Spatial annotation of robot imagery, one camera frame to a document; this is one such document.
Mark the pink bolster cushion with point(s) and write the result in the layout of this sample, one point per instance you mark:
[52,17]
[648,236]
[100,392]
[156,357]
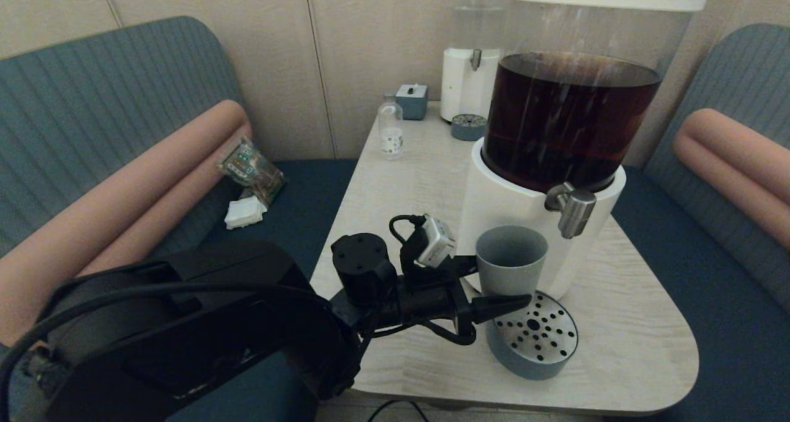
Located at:
[123,200]
[734,157]

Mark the steel dispenser tap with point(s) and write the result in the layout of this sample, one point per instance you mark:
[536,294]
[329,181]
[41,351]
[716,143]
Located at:
[574,209]

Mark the teal upholstered bench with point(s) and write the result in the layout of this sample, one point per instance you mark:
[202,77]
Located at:
[740,70]
[92,89]

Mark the clear plastic bottle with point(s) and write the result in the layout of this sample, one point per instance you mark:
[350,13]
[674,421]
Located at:
[390,132]

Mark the grey plastic cup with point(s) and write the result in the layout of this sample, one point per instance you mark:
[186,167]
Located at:
[511,268]

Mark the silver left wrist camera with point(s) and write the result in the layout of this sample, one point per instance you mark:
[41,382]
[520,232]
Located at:
[437,243]

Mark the small blue perforated drip tray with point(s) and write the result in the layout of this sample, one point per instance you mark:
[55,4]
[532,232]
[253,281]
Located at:
[468,128]

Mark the small blue-grey box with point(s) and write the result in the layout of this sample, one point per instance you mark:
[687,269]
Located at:
[411,101]

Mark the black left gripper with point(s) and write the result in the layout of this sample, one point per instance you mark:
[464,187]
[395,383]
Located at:
[432,298]

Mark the round grey drip tray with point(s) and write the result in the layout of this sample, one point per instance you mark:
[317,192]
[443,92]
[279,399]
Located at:
[531,348]

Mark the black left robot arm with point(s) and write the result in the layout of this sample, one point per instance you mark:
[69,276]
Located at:
[216,329]

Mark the small white water dispenser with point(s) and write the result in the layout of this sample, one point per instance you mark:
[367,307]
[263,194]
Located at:
[466,82]

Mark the large white tea dispenser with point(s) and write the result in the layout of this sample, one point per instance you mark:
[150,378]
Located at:
[555,119]

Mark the white tissue pack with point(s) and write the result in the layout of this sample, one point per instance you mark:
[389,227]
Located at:
[245,212]

